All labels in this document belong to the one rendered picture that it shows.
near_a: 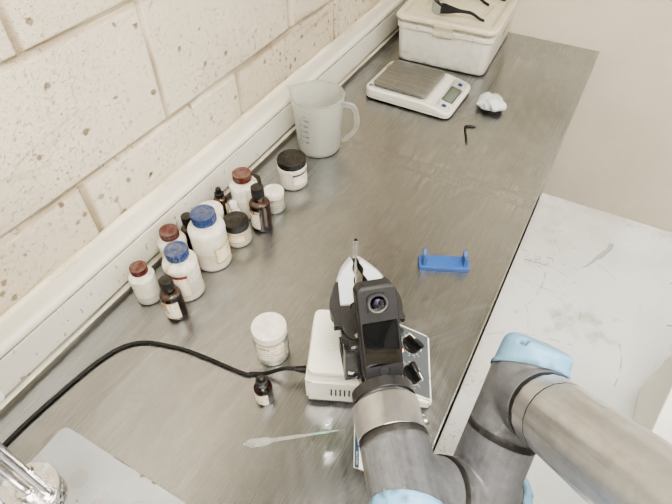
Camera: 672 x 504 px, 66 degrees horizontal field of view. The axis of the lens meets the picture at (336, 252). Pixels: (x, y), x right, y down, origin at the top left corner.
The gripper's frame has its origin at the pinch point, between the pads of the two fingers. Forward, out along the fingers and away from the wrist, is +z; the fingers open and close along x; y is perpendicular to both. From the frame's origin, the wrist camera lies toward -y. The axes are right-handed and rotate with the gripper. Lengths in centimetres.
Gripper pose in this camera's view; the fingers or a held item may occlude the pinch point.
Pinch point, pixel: (355, 261)
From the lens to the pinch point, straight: 71.0
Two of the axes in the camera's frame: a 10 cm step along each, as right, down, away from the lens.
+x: 9.9, -1.0, 1.0
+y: 0.0, 7.0, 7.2
